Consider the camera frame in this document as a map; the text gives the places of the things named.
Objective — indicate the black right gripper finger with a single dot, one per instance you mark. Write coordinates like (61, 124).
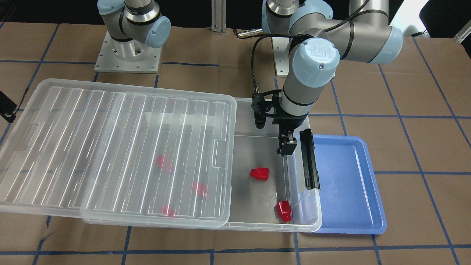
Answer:
(7, 108)

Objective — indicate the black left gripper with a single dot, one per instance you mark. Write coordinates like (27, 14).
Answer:
(288, 122)

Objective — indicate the red block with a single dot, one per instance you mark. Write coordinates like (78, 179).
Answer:
(164, 164)
(200, 189)
(168, 211)
(260, 173)

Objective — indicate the clear plastic box lid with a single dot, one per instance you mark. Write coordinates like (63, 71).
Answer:
(45, 146)

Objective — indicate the robot arm at lid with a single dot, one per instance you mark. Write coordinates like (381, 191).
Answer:
(136, 33)

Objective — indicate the clear plastic storage box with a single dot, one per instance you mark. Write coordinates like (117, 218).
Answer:
(268, 165)

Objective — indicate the red block box corner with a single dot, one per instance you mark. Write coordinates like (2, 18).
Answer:
(284, 210)

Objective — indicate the blue plastic tray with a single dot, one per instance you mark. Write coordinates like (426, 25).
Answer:
(349, 194)

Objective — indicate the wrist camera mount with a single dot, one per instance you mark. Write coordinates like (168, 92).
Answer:
(265, 105)

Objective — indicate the black box latch handle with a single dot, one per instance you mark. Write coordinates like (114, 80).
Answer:
(311, 176)

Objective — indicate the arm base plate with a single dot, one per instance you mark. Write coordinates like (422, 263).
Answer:
(127, 57)
(280, 47)

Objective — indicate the robot arm with cable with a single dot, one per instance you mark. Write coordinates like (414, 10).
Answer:
(317, 43)

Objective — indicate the silver cable connector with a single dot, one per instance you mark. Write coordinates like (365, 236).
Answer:
(248, 33)

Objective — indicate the aluminium frame post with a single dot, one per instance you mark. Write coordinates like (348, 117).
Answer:
(218, 14)

